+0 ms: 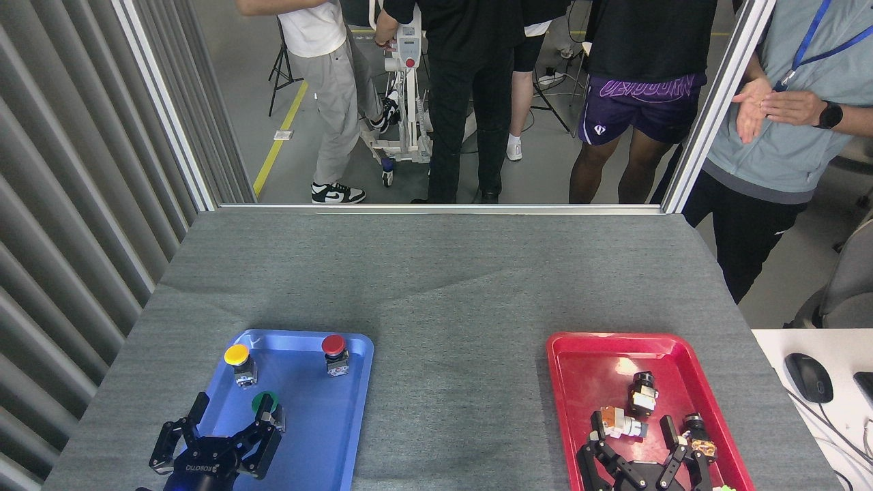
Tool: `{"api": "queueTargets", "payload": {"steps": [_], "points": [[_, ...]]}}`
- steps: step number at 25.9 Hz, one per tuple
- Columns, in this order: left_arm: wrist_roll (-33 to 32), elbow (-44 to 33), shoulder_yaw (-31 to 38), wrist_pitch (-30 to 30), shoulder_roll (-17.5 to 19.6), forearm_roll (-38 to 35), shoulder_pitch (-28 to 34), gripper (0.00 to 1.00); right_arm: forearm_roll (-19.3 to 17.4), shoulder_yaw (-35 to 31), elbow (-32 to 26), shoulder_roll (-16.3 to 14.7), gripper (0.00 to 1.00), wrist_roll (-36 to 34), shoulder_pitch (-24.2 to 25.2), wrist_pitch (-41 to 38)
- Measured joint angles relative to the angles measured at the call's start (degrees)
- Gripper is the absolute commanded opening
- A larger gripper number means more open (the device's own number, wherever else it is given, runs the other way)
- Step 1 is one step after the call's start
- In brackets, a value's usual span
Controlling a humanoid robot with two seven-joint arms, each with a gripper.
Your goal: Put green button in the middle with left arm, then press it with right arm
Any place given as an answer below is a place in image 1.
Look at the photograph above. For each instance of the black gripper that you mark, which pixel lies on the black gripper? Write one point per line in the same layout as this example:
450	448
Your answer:
641	481
204	467

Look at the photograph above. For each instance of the green push button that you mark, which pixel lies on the green push button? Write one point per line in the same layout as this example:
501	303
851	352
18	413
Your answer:
263	401

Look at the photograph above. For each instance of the yellow push button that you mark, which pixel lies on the yellow push button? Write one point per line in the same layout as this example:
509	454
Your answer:
237	354

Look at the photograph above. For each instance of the red push button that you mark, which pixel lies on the red push button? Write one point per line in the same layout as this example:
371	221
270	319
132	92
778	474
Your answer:
333	345

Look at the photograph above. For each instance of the person's hand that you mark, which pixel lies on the person's hand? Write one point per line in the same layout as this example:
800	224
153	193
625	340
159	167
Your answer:
750	109
794	108

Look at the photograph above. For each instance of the blue plastic tray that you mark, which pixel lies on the blue plastic tray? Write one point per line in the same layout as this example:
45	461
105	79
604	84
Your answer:
300	395

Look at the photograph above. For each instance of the red plastic tray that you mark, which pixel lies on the red plastic tray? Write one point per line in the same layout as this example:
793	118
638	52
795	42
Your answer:
593	368

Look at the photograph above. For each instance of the black computer mouse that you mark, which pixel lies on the black computer mouse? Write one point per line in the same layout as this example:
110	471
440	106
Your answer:
809	378

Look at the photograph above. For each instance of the white desk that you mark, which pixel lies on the white desk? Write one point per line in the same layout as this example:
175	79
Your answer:
811	344

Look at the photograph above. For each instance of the flat black device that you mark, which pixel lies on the flat black device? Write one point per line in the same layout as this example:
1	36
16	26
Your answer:
865	386

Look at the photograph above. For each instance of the grey felt table cover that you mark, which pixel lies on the grey felt table cover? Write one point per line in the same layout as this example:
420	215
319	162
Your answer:
436	286

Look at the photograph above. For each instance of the grey office chair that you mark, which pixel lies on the grey office chair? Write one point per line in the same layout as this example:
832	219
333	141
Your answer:
852	279

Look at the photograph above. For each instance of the grey ribbed side panel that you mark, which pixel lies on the grey ribbed side panel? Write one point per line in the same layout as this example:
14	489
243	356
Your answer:
61	204
198	88

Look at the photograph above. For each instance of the metal floor socket plate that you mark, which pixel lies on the metal floor socket plate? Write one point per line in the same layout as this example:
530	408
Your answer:
283	135

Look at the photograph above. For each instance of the person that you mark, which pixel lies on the person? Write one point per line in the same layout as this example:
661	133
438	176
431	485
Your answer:
524	95
641	41
334	88
784	150
464	68

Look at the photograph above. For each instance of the black tripod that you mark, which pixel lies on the black tripod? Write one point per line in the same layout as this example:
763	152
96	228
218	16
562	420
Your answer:
279	68
549	102

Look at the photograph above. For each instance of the white stand on wheels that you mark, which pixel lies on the white stand on wheels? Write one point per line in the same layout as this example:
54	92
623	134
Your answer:
411	109

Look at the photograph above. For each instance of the white power strip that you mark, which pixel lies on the white power strip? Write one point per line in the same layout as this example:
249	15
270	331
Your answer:
551	78

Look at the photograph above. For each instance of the white and orange switch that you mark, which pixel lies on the white and orange switch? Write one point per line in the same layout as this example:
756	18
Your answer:
622	424

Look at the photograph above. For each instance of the black switch with brown base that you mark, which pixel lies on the black switch with brown base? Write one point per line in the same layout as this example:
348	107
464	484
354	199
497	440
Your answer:
702	447

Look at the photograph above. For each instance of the black selector switch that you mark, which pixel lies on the black selector switch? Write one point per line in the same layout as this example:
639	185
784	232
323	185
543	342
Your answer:
642	395

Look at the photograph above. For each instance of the silver frame rail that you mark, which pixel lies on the silver frame rail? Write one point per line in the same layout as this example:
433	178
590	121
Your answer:
436	208

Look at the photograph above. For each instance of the silver frame post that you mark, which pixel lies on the silver frame post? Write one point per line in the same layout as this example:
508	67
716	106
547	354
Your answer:
164	102
716	102

